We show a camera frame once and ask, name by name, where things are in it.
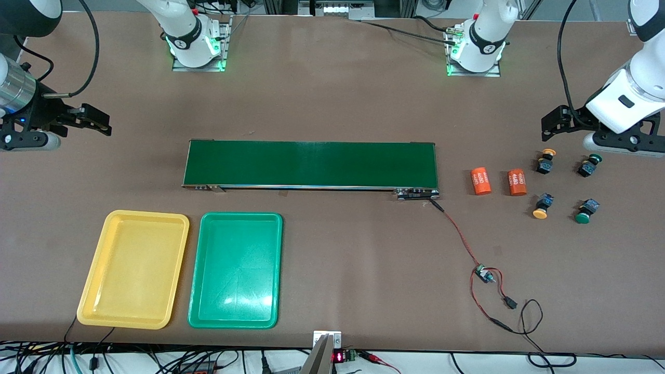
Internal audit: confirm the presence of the yellow push button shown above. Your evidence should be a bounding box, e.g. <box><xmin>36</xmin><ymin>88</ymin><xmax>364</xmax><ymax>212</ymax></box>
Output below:
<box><xmin>532</xmin><ymin>193</ymin><xmax>556</xmax><ymax>219</ymax></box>
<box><xmin>536</xmin><ymin>149</ymin><xmax>557</xmax><ymax>175</ymax></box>

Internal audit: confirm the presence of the green push button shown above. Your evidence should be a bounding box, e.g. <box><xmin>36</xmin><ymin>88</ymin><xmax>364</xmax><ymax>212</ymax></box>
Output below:
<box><xmin>577</xmin><ymin>154</ymin><xmax>603</xmax><ymax>178</ymax></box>
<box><xmin>574</xmin><ymin>198</ymin><xmax>601</xmax><ymax>225</ymax></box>

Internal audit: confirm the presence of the orange 4680 cylinder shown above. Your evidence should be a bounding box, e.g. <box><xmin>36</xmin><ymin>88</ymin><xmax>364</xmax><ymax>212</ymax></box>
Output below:
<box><xmin>470</xmin><ymin>166</ymin><xmax>493</xmax><ymax>196</ymax></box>
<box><xmin>507</xmin><ymin>168</ymin><xmax>528</xmax><ymax>197</ymax></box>

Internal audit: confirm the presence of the yellow plastic tray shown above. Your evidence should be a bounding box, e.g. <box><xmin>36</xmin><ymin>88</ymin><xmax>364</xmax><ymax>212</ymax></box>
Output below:
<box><xmin>76</xmin><ymin>209</ymin><xmax>191</xmax><ymax>330</ymax></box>

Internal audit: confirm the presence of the green plastic tray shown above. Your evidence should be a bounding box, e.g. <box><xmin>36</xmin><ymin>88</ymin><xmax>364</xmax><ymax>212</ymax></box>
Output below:
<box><xmin>187</xmin><ymin>211</ymin><xmax>284</xmax><ymax>330</ymax></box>

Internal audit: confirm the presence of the green conveyor belt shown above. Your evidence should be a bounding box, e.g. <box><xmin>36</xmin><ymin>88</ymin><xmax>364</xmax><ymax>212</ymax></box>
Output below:
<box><xmin>182</xmin><ymin>139</ymin><xmax>441</xmax><ymax>201</ymax></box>

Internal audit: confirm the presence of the white light fixture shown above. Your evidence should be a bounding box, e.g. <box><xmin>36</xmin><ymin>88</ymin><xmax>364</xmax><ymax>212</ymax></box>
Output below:
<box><xmin>298</xmin><ymin>0</ymin><xmax>376</xmax><ymax>21</ymax></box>

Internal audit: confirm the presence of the red clip lead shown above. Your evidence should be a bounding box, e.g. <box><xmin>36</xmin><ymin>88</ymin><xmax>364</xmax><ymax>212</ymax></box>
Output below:
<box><xmin>357</xmin><ymin>350</ymin><xmax>402</xmax><ymax>374</ymax></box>

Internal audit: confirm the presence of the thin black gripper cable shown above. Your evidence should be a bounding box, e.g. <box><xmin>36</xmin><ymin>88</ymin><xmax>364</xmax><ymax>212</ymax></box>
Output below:
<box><xmin>13</xmin><ymin>35</ymin><xmax>55</xmax><ymax>84</ymax></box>

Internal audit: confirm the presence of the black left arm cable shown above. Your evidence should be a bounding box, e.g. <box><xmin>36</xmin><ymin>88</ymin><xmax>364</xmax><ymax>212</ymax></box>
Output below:
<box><xmin>557</xmin><ymin>0</ymin><xmax>581</xmax><ymax>125</ymax></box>

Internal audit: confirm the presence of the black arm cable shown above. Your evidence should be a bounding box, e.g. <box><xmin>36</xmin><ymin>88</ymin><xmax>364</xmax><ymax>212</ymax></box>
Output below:
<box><xmin>42</xmin><ymin>0</ymin><xmax>100</xmax><ymax>99</ymax></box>
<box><xmin>557</xmin><ymin>0</ymin><xmax>581</xmax><ymax>125</ymax></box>

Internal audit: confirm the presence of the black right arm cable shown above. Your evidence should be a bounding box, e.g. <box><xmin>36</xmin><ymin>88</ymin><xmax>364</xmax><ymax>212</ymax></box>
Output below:
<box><xmin>42</xmin><ymin>0</ymin><xmax>100</xmax><ymax>99</ymax></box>

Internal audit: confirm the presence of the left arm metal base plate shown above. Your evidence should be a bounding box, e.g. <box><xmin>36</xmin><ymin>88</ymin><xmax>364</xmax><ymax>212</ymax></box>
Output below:
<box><xmin>446</xmin><ymin>23</ymin><xmax>502</xmax><ymax>78</ymax></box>

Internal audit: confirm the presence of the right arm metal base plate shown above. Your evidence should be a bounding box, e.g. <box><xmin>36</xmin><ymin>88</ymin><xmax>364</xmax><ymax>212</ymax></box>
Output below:
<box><xmin>171</xmin><ymin>15</ymin><xmax>232</xmax><ymax>72</ymax></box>

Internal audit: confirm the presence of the red black twisted wire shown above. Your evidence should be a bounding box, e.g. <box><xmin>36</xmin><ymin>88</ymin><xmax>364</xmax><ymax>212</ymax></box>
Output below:
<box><xmin>429</xmin><ymin>199</ymin><xmax>484</xmax><ymax>268</ymax></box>

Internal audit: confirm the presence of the black power cable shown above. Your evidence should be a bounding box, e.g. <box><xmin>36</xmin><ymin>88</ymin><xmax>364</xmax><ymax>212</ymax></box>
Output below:
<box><xmin>360</xmin><ymin>20</ymin><xmax>458</xmax><ymax>45</ymax></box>
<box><xmin>414</xmin><ymin>16</ymin><xmax>457</xmax><ymax>35</ymax></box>

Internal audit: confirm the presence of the red wire with black connector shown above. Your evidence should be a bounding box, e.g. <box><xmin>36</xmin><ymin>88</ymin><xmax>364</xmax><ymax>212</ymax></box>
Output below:
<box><xmin>469</xmin><ymin>267</ymin><xmax>520</xmax><ymax>333</ymax></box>

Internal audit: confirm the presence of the thin black looped cable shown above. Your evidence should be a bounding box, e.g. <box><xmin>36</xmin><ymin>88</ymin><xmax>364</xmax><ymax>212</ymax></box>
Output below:
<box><xmin>512</xmin><ymin>299</ymin><xmax>578</xmax><ymax>369</ymax></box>

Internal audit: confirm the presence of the black cable with inline box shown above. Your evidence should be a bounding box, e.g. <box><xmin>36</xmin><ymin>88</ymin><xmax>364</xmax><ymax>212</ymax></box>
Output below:
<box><xmin>89</xmin><ymin>327</ymin><xmax>116</xmax><ymax>370</ymax></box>

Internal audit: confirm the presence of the grey metal camera stand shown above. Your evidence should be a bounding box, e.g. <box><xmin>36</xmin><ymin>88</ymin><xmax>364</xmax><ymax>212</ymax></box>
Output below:
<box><xmin>300</xmin><ymin>330</ymin><xmax>343</xmax><ymax>374</ymax></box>

